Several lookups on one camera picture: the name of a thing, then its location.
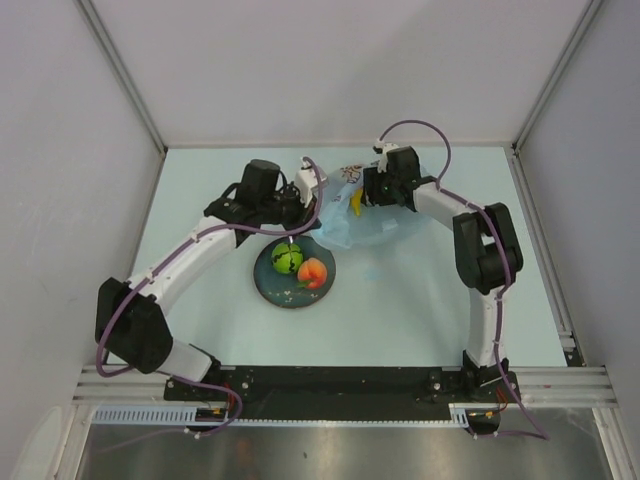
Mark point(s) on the light blue printed plastic bag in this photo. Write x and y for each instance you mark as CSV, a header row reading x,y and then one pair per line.
x,y
341,230

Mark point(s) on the yellow fake banana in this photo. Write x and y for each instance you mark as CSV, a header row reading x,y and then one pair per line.
x,y
356,201

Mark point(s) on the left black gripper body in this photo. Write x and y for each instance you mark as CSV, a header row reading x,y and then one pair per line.
x,y
289,211

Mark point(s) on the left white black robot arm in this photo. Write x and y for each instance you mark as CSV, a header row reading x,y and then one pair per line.
x,y
131,315

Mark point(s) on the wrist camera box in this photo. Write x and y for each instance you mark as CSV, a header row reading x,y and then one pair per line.
x,y
382,149
307,183

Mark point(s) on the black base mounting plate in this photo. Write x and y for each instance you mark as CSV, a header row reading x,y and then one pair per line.
x,y
358,394

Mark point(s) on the aluminium frame rail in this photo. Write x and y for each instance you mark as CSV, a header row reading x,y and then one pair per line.
x,y
540,387

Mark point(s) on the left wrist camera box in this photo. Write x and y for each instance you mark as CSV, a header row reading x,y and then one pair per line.
x,y
307,183

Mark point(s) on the green fake watermelon ball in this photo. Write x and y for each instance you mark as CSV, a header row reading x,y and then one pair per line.
x,y
286,258

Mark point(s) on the white slotted cable duct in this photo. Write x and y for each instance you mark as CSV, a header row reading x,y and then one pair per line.
x,y
196,417

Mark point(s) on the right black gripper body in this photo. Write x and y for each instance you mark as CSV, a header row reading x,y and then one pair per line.
x,y
382,186

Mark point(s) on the left corner aluminium post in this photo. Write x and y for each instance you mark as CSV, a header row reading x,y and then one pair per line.
x,y
106,44

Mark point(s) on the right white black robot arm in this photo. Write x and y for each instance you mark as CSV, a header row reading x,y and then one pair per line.
x,y
487,252

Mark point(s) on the dark blue ceramic plate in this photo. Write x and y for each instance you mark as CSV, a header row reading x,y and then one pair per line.
x,y
282,290

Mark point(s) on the corner aluminium post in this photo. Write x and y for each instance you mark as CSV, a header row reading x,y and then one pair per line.
x,y
106,44
574,42

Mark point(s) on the right corner aluminium post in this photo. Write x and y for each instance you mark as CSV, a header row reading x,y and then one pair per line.
x,y
574,42

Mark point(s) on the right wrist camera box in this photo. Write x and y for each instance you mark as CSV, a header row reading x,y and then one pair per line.
x,y
382,149

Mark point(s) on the orange fake peach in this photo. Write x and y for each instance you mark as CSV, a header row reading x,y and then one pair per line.
x,y
312,274

